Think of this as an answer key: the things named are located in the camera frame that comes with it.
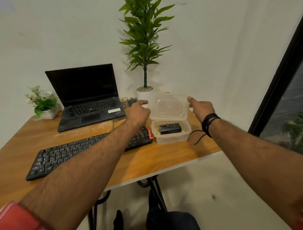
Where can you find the clear plastic container lid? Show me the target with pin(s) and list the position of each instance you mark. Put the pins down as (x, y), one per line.
(168, 106)

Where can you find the black laptop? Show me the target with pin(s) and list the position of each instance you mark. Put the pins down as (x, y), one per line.
(82, 85)

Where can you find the person's left leg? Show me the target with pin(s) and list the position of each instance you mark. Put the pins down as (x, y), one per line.
(118, 221)

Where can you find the person's right forearm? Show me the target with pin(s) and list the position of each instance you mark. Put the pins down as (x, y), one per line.
(260, 161)

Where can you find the red left sleeve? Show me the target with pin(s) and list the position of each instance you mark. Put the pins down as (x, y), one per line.
(19, 216)

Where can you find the person's leg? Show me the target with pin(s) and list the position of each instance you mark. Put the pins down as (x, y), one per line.
(172, 220)
(118, 221)

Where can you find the person's right leg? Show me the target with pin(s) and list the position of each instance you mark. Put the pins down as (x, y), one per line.
(172, 220)

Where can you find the person's right hand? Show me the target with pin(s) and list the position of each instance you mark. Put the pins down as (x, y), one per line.
(203, 109)

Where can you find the yellow cleaning cloth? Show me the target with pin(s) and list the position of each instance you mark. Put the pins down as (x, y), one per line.
(171, 138)

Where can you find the black metal table frame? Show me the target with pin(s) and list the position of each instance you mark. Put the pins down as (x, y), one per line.
(156, 189)

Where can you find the black wristband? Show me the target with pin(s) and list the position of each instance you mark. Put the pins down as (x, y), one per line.
(208, 122)

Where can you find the tall green plant white pot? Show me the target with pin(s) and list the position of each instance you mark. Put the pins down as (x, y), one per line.
(143, 47)

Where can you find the small white flower pot plant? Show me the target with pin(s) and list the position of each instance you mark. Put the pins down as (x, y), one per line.
(45, 104)

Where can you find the black computer mouse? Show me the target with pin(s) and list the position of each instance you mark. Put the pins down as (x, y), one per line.
(132, 102)

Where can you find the red sleeve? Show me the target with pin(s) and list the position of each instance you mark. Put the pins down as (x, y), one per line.
(298, 224)
(19, 216)

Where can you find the black window frame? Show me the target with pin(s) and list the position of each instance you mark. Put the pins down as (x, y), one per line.
(277, 83)

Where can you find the black keyboard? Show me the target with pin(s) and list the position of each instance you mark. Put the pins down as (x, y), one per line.
(59, 156)

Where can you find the person's left forearm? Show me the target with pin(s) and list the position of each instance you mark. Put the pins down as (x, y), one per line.
(82, 175)

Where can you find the red right sleeve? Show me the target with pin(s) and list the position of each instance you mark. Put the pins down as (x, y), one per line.
(298, 224)

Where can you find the clear plastic container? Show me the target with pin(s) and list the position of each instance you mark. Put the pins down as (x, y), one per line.
(187, 129)

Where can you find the person's left hand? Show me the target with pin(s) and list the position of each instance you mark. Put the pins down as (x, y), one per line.
(138, 115)

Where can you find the small black brush tool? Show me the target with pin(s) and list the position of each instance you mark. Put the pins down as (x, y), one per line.
(170, 128)

